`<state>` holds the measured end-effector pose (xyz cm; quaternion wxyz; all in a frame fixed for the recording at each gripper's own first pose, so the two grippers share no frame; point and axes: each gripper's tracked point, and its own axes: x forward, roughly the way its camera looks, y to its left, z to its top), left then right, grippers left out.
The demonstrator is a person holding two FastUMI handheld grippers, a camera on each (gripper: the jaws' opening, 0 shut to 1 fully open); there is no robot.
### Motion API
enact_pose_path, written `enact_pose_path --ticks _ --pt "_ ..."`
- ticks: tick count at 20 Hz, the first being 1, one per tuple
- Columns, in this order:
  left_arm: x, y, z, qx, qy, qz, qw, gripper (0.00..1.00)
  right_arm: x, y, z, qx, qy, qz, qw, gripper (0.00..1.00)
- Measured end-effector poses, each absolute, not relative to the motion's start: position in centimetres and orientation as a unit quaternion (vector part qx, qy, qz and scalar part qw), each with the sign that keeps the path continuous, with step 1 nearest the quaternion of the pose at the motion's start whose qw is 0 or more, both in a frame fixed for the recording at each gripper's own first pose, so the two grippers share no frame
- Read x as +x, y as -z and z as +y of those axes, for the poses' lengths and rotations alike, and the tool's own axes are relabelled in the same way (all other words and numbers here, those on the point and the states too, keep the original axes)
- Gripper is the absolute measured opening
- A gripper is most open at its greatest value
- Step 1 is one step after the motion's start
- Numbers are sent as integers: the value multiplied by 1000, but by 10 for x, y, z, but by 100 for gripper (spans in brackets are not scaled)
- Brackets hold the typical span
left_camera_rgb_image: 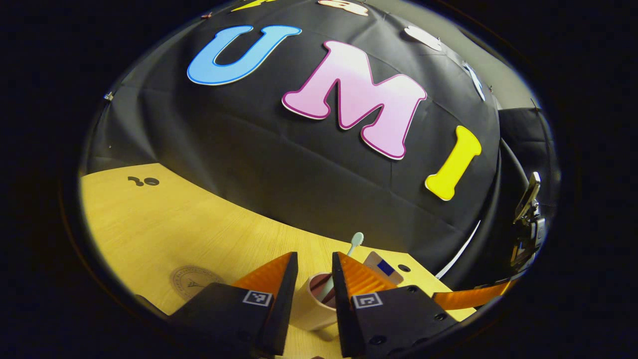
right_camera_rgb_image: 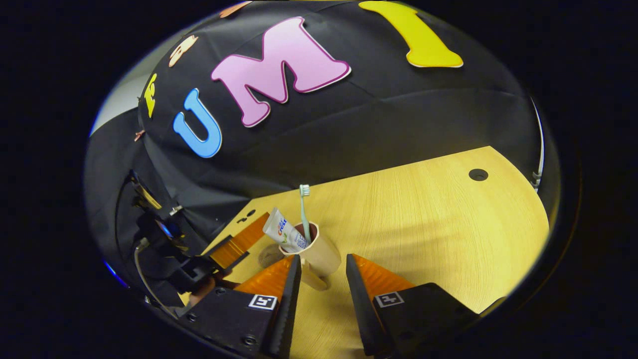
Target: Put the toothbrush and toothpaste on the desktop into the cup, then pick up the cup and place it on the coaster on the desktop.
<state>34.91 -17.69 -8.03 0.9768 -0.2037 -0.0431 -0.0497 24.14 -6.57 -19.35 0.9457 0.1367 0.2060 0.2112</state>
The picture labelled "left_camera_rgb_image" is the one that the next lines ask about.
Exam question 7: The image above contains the black backdrop cloth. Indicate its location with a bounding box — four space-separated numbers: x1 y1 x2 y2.
82 0 556 290

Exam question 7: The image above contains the pale green toothbrush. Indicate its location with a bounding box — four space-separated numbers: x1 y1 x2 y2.
319 232 365 304

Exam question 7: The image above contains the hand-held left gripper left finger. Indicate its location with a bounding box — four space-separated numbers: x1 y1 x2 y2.
167 252 299 357

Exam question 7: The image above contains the round brown coaster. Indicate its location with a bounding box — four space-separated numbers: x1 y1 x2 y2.
169 265 226 301

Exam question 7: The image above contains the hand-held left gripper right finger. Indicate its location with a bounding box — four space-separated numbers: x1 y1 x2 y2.
332 251 459 359

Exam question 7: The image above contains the beige cup with handle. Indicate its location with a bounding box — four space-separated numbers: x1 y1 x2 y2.
291 272 339 332

